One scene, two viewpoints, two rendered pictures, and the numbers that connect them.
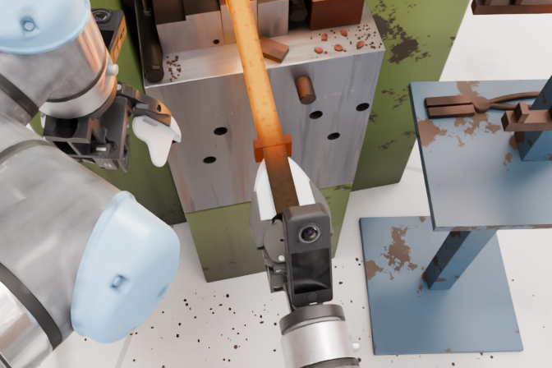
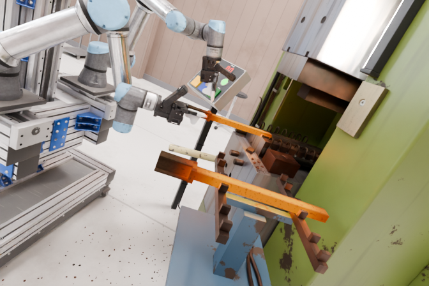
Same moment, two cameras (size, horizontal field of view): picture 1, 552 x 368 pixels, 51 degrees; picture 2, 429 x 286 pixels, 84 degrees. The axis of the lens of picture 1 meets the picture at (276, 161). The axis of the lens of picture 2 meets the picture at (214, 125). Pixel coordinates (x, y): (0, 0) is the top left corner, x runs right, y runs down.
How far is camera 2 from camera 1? 1.06 m
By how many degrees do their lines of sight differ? 71
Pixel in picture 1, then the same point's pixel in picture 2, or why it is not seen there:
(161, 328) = (162, 234)
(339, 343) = (150, 94)
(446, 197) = (195, 214)
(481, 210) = (186, 223)
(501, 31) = not seen: outside the picture
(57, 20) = (212, 22)
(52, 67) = (207, 30)
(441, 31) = (301, 272)
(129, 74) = not seen: hidden behind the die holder
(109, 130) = (207, 70)
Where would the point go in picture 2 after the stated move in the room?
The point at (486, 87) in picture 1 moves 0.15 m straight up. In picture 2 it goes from (261, 262) to (283, 226)
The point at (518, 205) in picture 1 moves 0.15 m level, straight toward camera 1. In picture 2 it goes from (186, 240) to (159, 206)
